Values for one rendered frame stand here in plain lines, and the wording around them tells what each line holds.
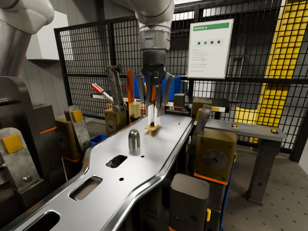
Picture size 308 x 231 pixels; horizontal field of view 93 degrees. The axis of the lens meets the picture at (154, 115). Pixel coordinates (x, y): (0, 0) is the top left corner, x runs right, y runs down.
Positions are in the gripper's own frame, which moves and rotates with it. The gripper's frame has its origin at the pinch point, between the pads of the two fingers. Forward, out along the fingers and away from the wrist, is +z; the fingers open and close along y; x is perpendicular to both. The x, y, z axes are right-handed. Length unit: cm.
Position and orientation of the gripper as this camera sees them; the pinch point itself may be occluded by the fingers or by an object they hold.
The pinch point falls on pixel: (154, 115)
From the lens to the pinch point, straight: 50.2
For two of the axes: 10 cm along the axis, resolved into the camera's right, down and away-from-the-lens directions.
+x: 4.2, -2.8, 8.6
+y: 9.1, 1.4, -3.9
